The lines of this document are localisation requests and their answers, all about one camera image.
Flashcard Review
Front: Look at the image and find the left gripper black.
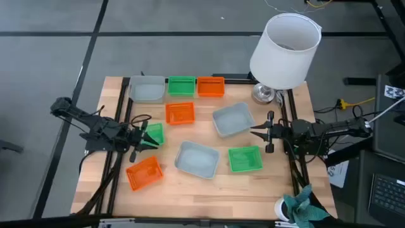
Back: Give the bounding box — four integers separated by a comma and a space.
126, 120, 160, 163

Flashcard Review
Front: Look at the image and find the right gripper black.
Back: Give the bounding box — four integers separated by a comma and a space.
249, 110, 294, 154

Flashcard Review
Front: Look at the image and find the green plastic mesh basket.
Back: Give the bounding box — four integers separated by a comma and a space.
167, 75, 197, 98
227, 145, 264, 174
141, 122, 166, 148

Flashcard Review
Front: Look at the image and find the orange plastic mesh basket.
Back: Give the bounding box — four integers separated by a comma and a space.
125, 155, 165, 192
197, 76, 226, 98
165, 101, 196, 126

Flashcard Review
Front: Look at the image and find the gray plastic bin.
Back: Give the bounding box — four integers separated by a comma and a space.
211, 101, 256, 139
128, 75, 166, 105
174, 140, 221, 180

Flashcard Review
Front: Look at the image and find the white shade silver table lamp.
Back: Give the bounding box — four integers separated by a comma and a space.
249, 12, 323, 105

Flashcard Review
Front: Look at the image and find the teal plant in white pot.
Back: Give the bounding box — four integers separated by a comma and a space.
273, 184, 331, 228

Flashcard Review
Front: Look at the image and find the white printed paper sheet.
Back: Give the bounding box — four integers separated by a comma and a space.
327, 159, 350, 189

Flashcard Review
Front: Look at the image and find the black stand foot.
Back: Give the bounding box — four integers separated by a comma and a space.
343, 77, 378, 87

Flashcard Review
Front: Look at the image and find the black desk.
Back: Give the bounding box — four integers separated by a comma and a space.
325, 148, 405, 228

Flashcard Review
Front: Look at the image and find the black monitor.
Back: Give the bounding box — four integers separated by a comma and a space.
371, 73, 405, 164

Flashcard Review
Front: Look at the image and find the white black patterned tag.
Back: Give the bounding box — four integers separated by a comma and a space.
383, 84, 405, 99

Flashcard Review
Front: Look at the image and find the dark chair base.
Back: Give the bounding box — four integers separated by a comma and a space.
0, 139, 25, 155

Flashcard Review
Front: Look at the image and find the black keyboard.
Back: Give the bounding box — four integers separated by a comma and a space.
368, 173, 405, 227

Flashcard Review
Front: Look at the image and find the black stand leg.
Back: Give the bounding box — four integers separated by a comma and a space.
370, 0, 405, 58

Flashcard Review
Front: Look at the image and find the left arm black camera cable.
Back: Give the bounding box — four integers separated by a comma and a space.
130, 113, 153, 129

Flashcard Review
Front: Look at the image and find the black aluminium frame rail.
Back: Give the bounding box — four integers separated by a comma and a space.
287, 89, 311, 187
106, 96, 134, 215
93, 77, 131, 216
279, 89, 301, 196

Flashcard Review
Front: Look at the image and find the black floor cable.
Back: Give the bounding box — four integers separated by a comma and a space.
313, 106, 344, 115

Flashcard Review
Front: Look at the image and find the yellow power cable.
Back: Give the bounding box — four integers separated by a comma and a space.
336, 96, 376, 111

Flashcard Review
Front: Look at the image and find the thin white wire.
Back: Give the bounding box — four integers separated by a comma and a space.
264, 0, 317, 14

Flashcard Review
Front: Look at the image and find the white cable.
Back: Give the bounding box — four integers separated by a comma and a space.
368, 96, 405, 125

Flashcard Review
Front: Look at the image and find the black frame beam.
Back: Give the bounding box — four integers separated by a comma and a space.
0, 214, 405, 228

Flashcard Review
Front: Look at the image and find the thin yellow wire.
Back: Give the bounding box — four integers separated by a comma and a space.
306, 0, 333, 9

